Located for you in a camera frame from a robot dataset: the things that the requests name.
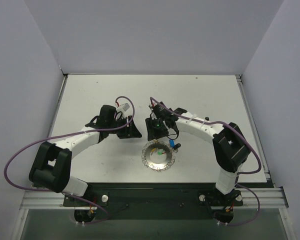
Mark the blue key tag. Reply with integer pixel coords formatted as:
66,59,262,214
169,139,176,148

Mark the metal disc keyring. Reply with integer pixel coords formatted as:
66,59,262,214
141,140,175,172

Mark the black key tag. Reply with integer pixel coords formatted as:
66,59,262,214
173,143,181,153

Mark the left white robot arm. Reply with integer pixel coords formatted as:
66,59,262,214
29,103,142,206

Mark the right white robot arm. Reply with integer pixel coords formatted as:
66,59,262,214
145,102,251,195

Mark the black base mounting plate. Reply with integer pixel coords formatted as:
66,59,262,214
63,183,243,220

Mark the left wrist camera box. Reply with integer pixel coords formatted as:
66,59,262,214
116,103,130,113

